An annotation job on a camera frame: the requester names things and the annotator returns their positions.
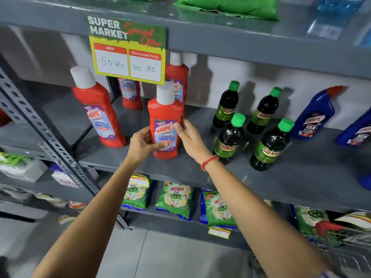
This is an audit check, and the person's left hand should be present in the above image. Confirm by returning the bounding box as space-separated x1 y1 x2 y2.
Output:
127 126 169 164

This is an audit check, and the person's right hand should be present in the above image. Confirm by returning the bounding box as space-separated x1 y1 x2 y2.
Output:
173 118 214 166

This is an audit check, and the red cleaner bottle white cap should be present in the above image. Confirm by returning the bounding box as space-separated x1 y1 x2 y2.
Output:
164 52 190 106
70 65 127 148
147 81 185 160
118 77 143 110

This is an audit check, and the person's right forearm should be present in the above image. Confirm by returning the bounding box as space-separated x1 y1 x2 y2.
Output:
202 159 329 278

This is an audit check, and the person's left forearm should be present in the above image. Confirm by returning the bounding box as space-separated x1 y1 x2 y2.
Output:
31 158 151 278

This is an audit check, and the black bottle green cap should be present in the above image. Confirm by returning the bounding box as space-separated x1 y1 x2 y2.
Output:
249 118 295 172
212 80 240 129
212 113 246 165
247 86 283 135

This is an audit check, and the green detergent packet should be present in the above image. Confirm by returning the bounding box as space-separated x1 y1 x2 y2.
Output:
199 188 238 230
121 172 156 211
291 205 331 238
155 182 195 221

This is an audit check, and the green yellow price sign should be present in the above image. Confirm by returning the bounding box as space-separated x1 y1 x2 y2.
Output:
87 15 167 86

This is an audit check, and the white box red print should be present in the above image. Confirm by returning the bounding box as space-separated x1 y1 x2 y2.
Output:
50 164 79 189

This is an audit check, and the small yellow price tag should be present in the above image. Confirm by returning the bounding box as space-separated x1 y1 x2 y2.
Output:
208 226 231 240

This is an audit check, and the grey side shelving rack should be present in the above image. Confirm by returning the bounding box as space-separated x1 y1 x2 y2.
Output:
0 55 97 220

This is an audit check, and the grey metal shelving rack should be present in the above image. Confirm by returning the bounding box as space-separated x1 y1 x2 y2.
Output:
0 0 371 250

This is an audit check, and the large green packet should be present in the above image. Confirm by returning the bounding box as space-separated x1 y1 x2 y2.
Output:
173 0 280 21

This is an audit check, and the blue cleaner bottle red cap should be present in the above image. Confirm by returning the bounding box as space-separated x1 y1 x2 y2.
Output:
335 107 371 147
290 85 344 140

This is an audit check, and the white green packet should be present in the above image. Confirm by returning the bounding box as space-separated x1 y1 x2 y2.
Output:
0 151 49 183

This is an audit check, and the clear blue liquid bottle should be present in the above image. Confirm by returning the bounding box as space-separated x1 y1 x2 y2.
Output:
306 0 368 42

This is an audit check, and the white yellow packet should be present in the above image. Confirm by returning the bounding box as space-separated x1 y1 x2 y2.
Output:
334 211 371 232

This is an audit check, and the red thread bracelet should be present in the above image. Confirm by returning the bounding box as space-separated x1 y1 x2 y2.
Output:
200 155 220 172

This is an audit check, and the shopping cart red handle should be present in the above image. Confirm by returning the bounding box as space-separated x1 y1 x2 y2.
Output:
315 220 371 278

